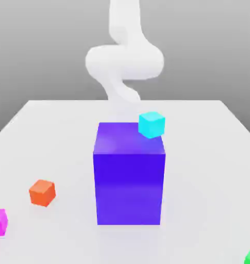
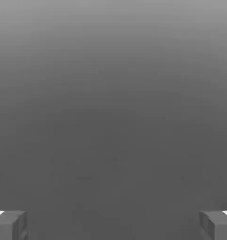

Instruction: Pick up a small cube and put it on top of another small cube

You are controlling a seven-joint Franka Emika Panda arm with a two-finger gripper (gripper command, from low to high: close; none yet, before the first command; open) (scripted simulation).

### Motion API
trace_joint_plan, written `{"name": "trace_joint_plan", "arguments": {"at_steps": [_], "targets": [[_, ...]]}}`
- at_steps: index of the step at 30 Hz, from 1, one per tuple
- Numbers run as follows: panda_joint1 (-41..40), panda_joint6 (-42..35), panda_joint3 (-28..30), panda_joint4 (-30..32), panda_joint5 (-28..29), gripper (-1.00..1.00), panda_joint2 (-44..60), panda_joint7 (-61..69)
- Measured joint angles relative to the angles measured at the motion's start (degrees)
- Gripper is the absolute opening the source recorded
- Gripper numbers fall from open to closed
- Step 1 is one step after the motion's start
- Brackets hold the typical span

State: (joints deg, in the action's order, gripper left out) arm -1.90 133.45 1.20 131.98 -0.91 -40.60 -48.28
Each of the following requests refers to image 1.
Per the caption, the small cyan cube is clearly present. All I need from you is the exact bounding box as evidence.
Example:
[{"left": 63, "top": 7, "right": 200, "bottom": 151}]
[{"left": 138, "top": 111, "right": 166, "bottom": 139}]

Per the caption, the small orange cube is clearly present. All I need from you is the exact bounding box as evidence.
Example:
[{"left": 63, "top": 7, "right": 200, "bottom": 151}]
[{"left": 28, "top": 179, "right": 57, "bottom": 208}]

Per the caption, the large purple box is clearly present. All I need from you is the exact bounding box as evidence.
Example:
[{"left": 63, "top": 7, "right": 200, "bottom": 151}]
[{"left": 92, "top": 122, "right": 166, "bottom": 226}]

